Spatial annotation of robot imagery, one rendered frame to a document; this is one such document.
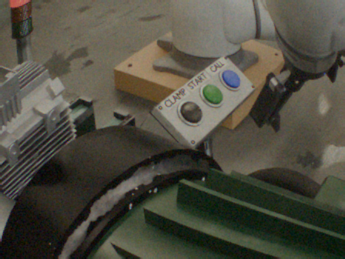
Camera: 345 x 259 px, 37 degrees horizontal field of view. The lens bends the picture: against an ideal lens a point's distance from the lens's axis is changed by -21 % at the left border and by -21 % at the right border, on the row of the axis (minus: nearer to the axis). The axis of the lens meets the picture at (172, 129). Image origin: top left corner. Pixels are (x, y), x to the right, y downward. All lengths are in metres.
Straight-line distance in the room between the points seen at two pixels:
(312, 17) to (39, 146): 0.51
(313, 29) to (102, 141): 0.29
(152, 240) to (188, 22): 1.02
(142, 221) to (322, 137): 1.01
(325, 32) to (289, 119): 0.77
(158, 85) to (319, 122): 0.37
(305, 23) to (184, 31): 0.77
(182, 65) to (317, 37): 0.81
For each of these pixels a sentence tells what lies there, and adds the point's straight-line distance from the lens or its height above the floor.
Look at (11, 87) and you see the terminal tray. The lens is 0.84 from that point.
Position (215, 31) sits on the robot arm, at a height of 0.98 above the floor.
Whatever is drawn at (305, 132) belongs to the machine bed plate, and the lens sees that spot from 1.25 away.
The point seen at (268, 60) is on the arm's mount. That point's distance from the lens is 1.40.
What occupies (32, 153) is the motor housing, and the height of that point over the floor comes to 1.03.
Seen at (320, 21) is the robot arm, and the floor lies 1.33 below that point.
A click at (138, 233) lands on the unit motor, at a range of 0.24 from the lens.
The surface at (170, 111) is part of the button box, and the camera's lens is 0.81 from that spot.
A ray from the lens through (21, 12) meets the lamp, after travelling 1.23.
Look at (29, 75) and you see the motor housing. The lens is 0.90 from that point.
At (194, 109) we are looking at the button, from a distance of 0.82.
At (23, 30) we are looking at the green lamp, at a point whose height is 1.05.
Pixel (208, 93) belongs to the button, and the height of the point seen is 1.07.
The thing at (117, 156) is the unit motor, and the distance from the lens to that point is 0.26.
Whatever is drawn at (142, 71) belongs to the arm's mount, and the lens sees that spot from 1.35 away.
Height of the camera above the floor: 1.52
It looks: 35 degrees down
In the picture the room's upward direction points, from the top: 4 degrees counter-clockwise
